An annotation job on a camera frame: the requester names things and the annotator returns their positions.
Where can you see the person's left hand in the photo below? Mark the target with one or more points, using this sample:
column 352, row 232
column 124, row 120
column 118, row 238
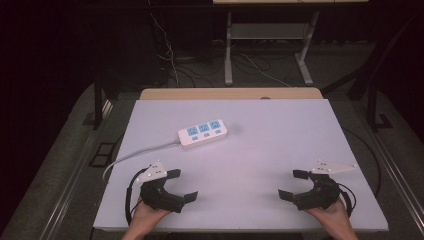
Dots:
column 146, row 216

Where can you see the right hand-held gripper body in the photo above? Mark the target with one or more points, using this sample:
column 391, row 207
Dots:
column 320, row 195

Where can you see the white metal frame desk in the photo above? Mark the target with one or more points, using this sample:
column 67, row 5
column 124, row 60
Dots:
column 266, row 31

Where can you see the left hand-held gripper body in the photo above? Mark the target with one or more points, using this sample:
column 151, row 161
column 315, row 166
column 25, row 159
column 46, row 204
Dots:
column 156, row 196

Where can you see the black rectangular floor frame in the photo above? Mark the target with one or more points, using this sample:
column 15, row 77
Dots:
column 103, row 155

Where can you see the person's right hand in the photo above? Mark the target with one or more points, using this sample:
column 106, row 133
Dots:
column 333, row 215

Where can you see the metal floor rail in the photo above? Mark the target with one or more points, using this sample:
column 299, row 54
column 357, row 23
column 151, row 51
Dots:
column 398, row 180
column 75, row 180

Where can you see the white blue power strip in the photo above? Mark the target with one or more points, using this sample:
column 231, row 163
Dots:
column 202, row 134

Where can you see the black metal stand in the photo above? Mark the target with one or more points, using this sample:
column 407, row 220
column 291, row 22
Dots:
column 372, row 100
column 97, row 103

